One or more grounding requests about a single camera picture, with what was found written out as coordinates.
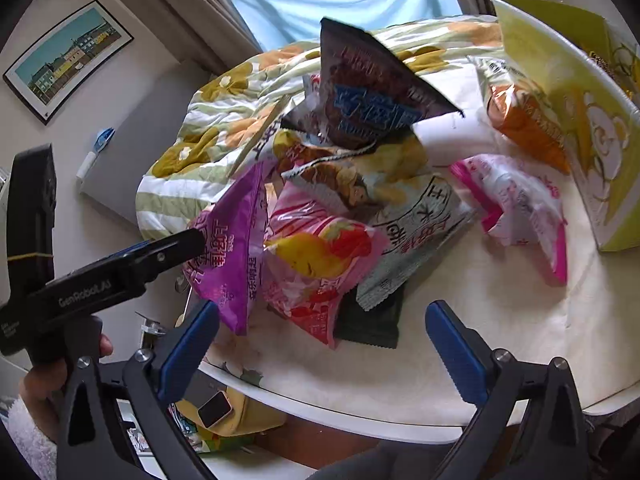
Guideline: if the yellow-green cardboard box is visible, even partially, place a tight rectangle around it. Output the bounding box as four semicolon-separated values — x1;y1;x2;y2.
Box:
490;0;640;253

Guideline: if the floral striped quilt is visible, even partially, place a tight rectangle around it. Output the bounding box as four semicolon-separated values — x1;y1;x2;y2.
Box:
135;15;506;256

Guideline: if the purple snack packet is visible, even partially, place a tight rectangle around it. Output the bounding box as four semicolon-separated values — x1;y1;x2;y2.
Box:
182;160;281;336

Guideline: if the pink strawberry snack packet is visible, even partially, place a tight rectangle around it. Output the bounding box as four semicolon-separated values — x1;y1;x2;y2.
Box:
262;180;391;351

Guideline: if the green printed bag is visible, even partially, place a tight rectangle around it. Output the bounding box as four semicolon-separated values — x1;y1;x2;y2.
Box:
170;402;256;456

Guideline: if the dark green snack packet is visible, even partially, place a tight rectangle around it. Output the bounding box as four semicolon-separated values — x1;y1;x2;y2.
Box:
334;280;407;351

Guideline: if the yellow bag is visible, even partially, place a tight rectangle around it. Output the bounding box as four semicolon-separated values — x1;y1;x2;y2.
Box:
175;385;288;438

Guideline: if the small black screen device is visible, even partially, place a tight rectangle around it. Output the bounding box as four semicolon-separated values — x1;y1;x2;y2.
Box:
197;391;233;428

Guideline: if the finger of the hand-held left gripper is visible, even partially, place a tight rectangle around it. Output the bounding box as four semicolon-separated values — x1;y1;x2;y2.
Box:
127;229;207;286

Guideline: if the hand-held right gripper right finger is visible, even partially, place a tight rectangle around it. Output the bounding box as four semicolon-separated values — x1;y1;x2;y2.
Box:
425;300;588;480

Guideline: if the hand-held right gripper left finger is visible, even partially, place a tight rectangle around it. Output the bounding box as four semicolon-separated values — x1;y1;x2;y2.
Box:
56;300;221;480

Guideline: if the grey-green snack packet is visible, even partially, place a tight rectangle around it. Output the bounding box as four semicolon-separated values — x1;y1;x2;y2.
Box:
355;175;478;311

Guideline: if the orange snack packet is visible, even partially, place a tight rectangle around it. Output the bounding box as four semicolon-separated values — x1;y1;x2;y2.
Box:
467;55;573;176

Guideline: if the framed picture of houses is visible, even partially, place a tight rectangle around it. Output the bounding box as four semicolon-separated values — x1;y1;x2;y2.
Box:
2;0;135;126

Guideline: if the grey headboard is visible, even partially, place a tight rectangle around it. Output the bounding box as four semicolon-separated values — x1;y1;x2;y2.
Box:
77;122;156;226

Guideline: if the person's left hand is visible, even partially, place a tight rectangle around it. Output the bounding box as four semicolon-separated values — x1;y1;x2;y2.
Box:
17;332;115;443

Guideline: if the pink and white snack packet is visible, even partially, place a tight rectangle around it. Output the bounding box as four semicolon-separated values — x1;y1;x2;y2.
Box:
449;152;570;286

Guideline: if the dark brown snack packet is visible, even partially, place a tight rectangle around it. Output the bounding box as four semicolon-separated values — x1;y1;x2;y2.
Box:
280;16;463;151

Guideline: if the white blue tube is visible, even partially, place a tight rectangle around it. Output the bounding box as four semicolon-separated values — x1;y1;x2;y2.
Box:
75;127;117;181

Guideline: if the light blue cloth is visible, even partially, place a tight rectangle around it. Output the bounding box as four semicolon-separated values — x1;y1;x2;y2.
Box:
222;0;463;53

